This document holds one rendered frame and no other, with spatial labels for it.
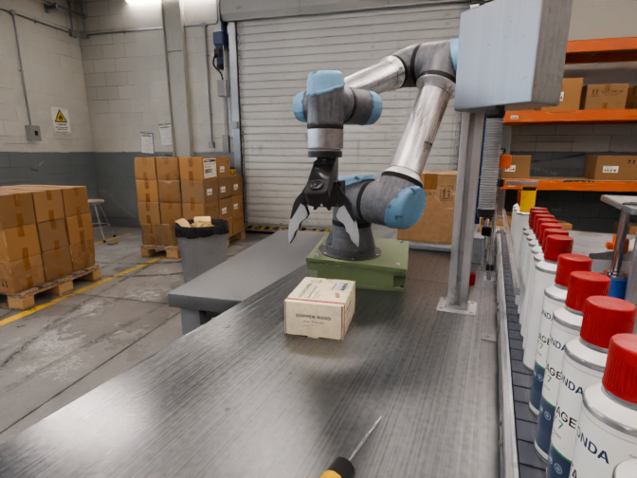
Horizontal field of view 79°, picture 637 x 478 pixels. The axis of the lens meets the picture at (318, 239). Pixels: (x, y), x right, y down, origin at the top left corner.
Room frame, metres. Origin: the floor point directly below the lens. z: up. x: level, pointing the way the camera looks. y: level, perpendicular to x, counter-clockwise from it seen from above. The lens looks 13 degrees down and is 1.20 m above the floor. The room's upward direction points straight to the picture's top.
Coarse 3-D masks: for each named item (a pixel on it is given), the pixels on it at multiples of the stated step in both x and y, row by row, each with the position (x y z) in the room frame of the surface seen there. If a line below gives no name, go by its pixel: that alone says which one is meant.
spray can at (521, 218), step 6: (516, 216) 1.04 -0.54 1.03; (522, 216) 1.02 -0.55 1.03; (528, 216) 1.02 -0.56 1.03; (516, 222) 1.04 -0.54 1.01; (522, 222) 1.02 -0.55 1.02; (516, 228) 1.04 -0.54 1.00; (516, 234) 1.03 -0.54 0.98; (516, 240) 1.03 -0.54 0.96; (516, 246) 1.03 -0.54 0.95; (516, 252) 1.03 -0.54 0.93; (516, 258) 1.03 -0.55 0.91; (516, 264) 1.02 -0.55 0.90
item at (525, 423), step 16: (512, 304) 0.78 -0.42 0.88; (512, 320) 0.70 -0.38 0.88; (512, 336) 0.63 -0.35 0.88; (512, 352) 0.58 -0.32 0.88; (512, 368) 0.53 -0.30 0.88; (512, 384) 0.54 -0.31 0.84; (528, 384) 0.49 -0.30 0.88; (528, 400) 0.45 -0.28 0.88; (528, 416) 0.42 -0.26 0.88; (528, 432) 0.39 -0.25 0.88; (528, 448) 0.37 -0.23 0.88; (528, 464) 0.34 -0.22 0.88; (544, 464) 0.34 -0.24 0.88
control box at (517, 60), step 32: (512, 0) 0.76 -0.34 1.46; (544, 0) 0.71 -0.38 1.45; (480, 32) 0.81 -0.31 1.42; (512, 32) 0.75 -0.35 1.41; (544, 32) 0.72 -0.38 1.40; (480, 64) 0.80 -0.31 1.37; (512, 64) 0.75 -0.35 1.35; (544, 64) 0.72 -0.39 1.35; (480, 96) 0.80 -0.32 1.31; (512, 96) 0.74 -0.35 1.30; (544, 96) 0.73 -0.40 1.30
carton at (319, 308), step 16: (304, 288) 0.81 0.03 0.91; (320, 288) 0.81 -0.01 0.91; (336, 288) 0.81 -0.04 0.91; (352, 288) 0.82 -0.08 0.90; (288, 304) 0.74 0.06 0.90; (304, 304) 0.73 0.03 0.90; (320, 304) 0.72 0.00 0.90; (336, 304) 0.72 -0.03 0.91; (352, 304) 0.82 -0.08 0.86; (288, 320) 0.74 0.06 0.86; (304, 320) 0.73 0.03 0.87; (320, 320) 0.72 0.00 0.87; (336, 320) 0.71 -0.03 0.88; (304, 336) 0.73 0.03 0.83; (320, 336) 0.72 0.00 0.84; (336, 336) 0.71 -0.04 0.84
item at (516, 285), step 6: (504, 210) 1.61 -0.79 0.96; (504, 216) 1.44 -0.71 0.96; (504, 222) 1.32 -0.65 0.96; (504, 228) 1.24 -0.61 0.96; (510, 240) 1.04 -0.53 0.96; (510, 246) 0.98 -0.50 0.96; (510, 252) 0.91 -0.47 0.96; (510, 258) 0.86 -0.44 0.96; (510, 264) 0.81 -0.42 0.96; (510, 270) 0.78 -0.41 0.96; (516, 270) 0.76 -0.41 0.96; (516, 276) 0.73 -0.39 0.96; (516, 282) 0.69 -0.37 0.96; (516, 288) 0.66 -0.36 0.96; (516, 294) 0.66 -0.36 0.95
